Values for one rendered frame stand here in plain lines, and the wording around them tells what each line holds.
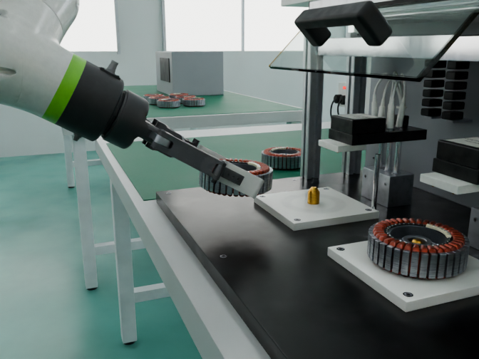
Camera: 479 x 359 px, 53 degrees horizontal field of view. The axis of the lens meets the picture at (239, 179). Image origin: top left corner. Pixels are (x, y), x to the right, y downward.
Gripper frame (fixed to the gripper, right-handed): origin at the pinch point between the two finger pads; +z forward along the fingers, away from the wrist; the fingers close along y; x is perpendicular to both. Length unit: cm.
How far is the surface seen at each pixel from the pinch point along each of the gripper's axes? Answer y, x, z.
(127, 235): 89, 39, 17
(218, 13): 447, -122, 104
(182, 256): -6.1, 13.1, -3.9
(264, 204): 2.3, 2.3, 8.5
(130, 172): 43.0, 12.6, -3.3
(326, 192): 3.5, -4.2, 19.2
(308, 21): -25.9, -17.0, -12.6
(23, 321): 119, 94, 6
